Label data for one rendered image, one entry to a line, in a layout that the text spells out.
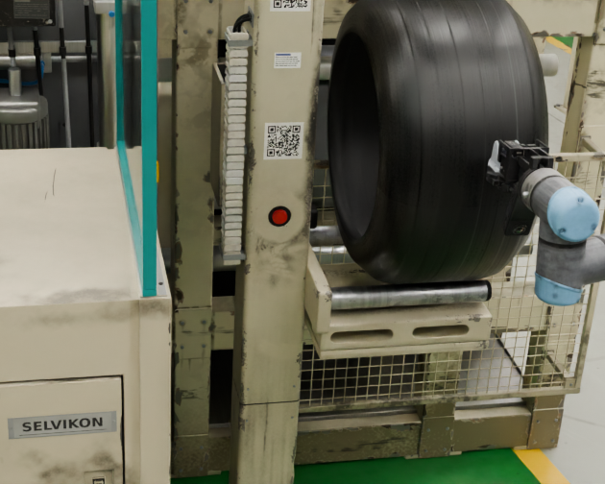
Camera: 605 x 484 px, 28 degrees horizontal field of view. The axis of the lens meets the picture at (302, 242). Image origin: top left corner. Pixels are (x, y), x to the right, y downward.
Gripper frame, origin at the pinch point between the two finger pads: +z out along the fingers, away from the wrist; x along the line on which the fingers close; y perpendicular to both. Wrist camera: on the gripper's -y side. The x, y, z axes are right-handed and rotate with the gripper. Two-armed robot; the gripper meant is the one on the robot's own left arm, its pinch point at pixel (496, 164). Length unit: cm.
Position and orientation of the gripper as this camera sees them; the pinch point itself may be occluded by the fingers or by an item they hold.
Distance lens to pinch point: 219.3
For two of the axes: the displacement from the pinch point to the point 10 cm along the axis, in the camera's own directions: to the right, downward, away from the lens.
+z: -2.0, -3.6, 9.1
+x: -9.8, 0.4, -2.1
